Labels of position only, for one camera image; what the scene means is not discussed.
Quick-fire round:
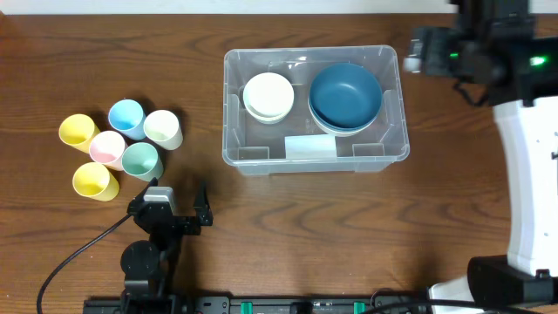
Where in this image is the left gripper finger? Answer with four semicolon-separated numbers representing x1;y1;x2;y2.
194;182;214;226
134;177;159;203

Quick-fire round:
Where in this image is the mint green cup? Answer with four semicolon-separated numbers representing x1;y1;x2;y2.
122;142;164;181

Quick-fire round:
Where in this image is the yellow cup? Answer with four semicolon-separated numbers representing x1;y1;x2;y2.
58;113;100;154
72;162;119;201

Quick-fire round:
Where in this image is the pink cup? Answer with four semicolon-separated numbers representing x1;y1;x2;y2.
89;131;128;171

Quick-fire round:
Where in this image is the cream white cup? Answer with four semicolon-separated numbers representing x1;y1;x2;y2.
143;110;183;151

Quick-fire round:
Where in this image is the light blue cup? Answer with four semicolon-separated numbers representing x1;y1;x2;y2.
108;99;146;140

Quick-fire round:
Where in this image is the dark blue bowl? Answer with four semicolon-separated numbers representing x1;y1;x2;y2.
309;63;383;128
308;100;376;137

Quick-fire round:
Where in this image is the yellow small bowl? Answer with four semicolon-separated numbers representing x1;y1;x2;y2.
246;106;290;124

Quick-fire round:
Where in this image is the beige large bowl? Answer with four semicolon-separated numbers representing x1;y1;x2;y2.
314;117;371;137

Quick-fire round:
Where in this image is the clear plastic storage container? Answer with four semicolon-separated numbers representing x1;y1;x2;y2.
222;45;411;175

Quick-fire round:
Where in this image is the white small bowl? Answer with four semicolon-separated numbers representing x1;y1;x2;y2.
242;72;295;117

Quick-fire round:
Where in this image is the grey small bowl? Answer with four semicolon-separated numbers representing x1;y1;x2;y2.
254;115;286;125

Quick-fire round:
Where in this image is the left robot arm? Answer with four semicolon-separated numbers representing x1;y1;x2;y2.
120;178;214;313

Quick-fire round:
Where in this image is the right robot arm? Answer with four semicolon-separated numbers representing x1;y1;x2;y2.
405;0;557;313

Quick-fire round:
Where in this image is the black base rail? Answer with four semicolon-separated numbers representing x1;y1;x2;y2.
82;292;524;314

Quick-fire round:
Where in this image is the left black cable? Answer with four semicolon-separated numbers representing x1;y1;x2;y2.
36;212;134;314

